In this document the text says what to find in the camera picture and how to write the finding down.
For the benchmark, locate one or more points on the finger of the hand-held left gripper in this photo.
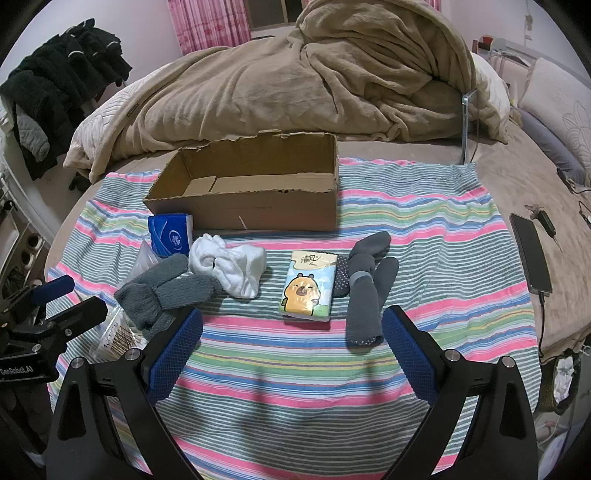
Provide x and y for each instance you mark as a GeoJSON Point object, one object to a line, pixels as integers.
{"type": "Point", "coordinates": [78, 316]}
{"type": "Point", "coordinates": [53, 287]}

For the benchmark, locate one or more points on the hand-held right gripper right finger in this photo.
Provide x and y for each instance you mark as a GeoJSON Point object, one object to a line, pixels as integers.
{"type": "Point", "coordinates": [411, 355]}

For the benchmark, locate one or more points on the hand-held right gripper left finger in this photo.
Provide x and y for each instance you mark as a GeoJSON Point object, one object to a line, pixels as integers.
{"type": "Point", "coordinates": [175, 355]}

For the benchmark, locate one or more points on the grey socks pair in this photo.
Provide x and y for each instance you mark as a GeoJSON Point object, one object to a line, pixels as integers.
{"type": "Point", "coordinates": [189, 293]}

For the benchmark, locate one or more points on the dark grey sock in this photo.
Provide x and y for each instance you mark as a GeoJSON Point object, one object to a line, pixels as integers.
{"type": "Point", "coordinates": [364, 304]}
{"type": "Point", "coordinates": [388, 281]}

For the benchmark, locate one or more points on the white socks bundle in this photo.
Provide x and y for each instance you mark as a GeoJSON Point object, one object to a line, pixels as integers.
{"type": "Point", "coordinates": [231, 270]}

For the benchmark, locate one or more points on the dark white-dotted sock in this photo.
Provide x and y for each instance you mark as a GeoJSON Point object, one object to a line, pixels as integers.
{"type": "Point", "coordinates": [342, 277]}

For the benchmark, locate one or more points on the blue tissue pack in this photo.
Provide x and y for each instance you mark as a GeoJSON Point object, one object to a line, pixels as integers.
{"type": "Point", "coordinates": [168, 235]}

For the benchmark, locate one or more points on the yellow cartoon tissue pack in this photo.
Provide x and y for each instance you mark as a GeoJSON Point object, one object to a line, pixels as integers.
{"type": "Point", "coordinates": [304, 286]}

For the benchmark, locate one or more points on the brown cardboard box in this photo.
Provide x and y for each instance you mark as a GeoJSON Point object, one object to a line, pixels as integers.
{"type": "Point", "coordinates": [258, 207]}

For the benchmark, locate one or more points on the white rack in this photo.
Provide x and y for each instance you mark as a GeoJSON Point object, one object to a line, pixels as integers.
{"type": "Point", "coordinates": [14, 230]}

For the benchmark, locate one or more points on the striped cloth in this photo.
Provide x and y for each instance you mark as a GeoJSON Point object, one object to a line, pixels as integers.
{"type": "Point", "coordinates": [295, 369]}

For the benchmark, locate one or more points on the woven trash basket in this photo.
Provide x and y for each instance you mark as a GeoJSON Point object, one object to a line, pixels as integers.
{"type": "Point", "coordinates": [561, 378]}

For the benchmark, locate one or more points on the grey quilted garment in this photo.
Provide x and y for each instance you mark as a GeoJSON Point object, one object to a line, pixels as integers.
{"type": "Point", "coordinates": [32, 134]}

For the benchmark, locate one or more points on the black smartphone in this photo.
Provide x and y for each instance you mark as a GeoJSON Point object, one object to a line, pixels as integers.
{"type": "Point", "coordinates": [531, 254]}

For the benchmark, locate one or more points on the cream quilted duvet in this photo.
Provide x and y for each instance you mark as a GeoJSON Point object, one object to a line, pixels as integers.
{"type": "Point", "coordinates": [99, 124]}

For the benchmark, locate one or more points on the black charger adapter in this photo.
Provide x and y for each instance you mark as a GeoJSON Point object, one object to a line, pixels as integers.
{"type": "Point", "coordinates": [547, 222]}

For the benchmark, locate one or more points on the black clothes pile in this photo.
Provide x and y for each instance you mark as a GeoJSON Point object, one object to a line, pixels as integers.
{"type": "Point", "coordinates": [55, 78]}

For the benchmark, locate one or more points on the grey pillow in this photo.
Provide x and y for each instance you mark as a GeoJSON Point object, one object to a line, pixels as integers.
{"type": "Point", "coordinates": [549, 143]}

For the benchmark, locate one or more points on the beige fleece blanket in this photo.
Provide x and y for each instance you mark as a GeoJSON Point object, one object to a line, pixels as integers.
{"type": "Point", "coordinates": [277, 92]}

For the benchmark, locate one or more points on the white patterned pillow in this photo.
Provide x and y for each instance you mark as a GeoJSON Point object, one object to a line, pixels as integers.
{"type": "Point", "coordinates": [563, 115]}

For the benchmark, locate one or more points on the pink curtain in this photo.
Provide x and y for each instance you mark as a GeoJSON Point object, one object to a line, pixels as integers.
{"type": "Point", "coordinates": [207, 23]}

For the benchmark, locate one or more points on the window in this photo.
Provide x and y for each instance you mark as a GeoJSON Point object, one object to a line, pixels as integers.
{"type": "Point", "coordinates": [272, 14]}

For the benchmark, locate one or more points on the metal bracket post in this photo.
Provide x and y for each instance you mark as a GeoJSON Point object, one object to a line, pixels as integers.
{"type": "Point", "coordinates": [465, 124]}

